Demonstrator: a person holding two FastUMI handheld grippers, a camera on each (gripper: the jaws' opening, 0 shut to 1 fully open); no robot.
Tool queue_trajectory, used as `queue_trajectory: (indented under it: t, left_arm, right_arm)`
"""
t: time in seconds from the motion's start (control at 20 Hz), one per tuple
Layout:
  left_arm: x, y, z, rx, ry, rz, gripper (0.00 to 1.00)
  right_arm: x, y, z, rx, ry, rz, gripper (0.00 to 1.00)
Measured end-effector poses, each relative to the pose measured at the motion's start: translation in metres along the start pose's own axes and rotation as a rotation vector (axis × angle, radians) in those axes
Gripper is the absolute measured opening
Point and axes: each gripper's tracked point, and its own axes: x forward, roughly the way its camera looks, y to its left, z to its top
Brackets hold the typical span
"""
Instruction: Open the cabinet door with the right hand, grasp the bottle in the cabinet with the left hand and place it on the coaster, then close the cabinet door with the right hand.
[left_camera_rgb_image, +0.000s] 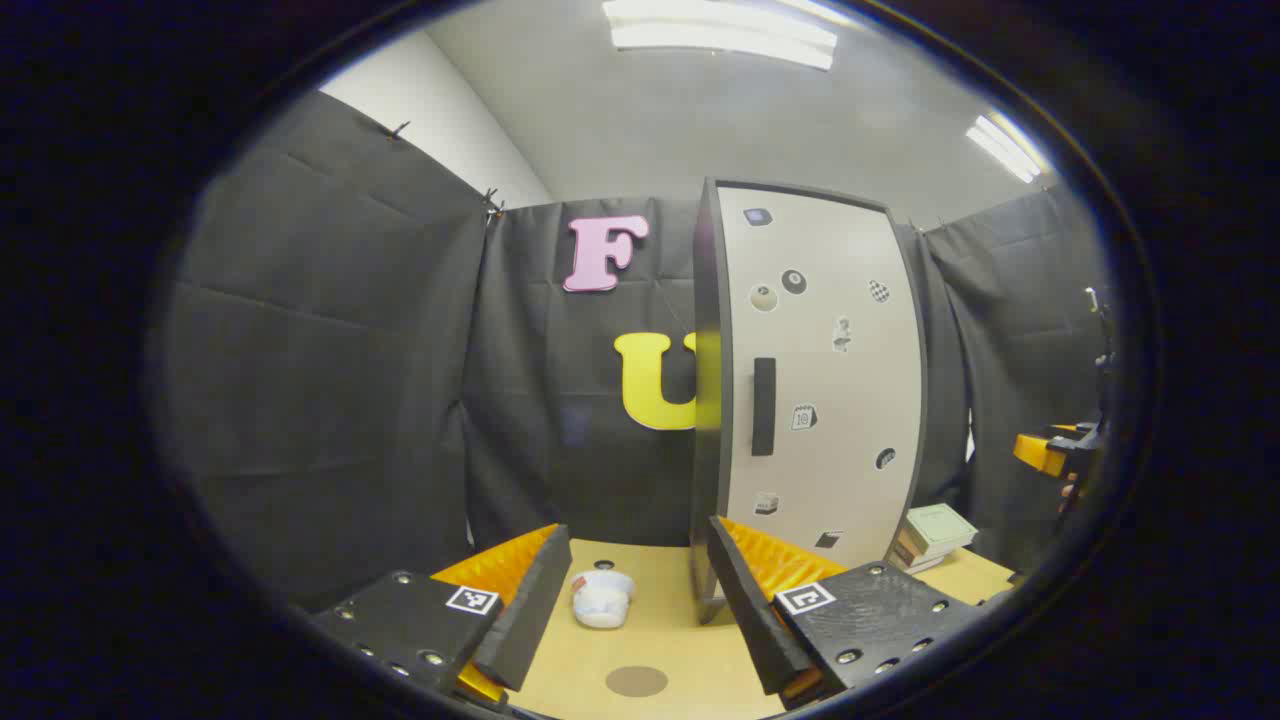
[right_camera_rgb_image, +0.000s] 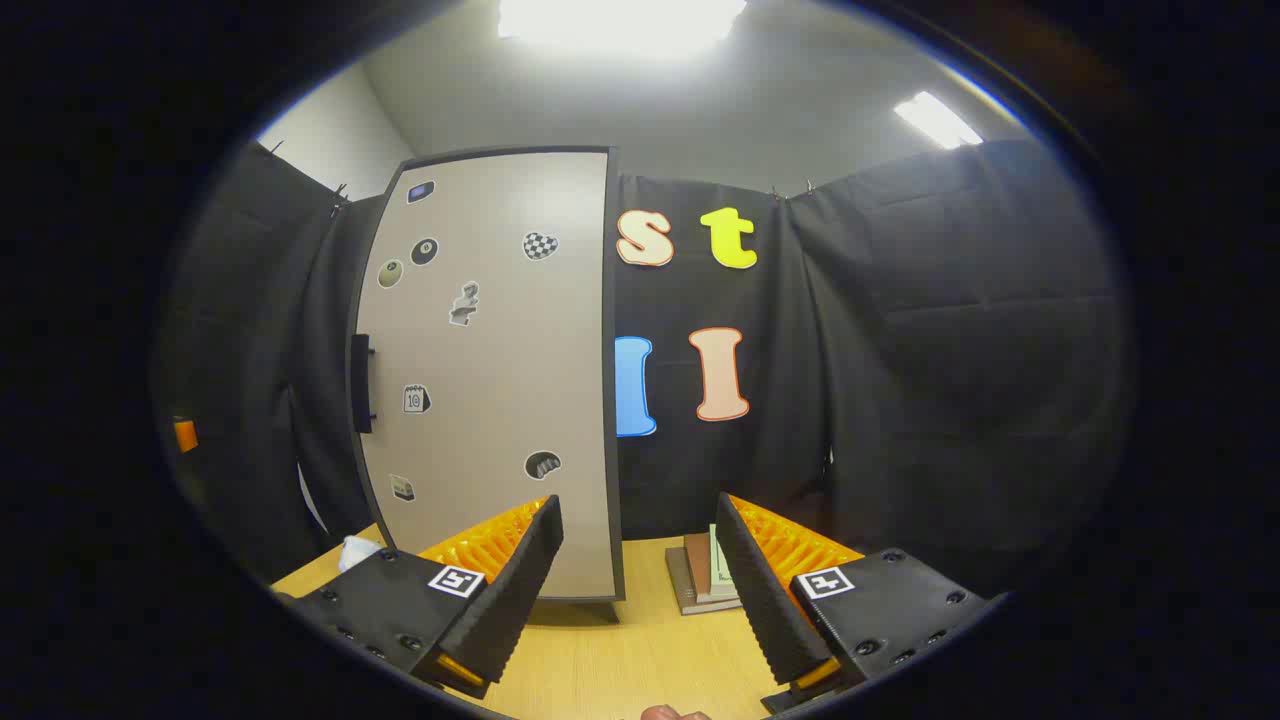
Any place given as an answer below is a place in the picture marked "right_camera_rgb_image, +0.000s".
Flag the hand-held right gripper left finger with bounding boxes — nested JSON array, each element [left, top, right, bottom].
[[275, 495, 564, 701]]

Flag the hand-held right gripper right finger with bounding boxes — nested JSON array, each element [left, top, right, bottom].
[[715, 492, 1006, 713]]

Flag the black cabinet door handle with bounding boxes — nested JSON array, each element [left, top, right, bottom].
[[349, 334, 376, 435]]

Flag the grey cabinet door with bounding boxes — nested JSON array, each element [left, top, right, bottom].
[[345, 145, 613, 603]]

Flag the brown book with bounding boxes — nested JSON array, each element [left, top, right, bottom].
[[683, 533, 713, 601]]

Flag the black backdrop cloth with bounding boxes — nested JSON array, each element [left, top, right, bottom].
[[155, 137, 1136, 601]]

